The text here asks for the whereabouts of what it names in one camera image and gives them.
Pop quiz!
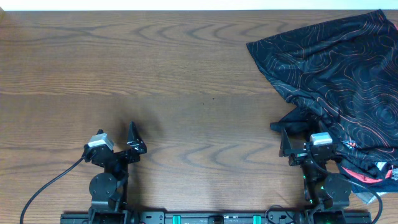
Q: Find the black orange-patterned jersey shirt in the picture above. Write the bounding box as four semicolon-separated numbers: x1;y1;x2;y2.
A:
246;9;398;194

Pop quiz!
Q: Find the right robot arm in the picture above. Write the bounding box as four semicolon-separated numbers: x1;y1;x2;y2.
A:
279;129;351;223

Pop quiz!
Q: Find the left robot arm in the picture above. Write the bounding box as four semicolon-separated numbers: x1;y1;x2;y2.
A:
82;121;147;223

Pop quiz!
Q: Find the red printed t-shirt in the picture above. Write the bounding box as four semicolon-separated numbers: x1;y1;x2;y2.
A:
342;167;392;184

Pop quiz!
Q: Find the grey garment corner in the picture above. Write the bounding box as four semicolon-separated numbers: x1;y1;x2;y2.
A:
355;192;377;205

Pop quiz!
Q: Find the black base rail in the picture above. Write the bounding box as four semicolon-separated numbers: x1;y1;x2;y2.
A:
60;210;372;224

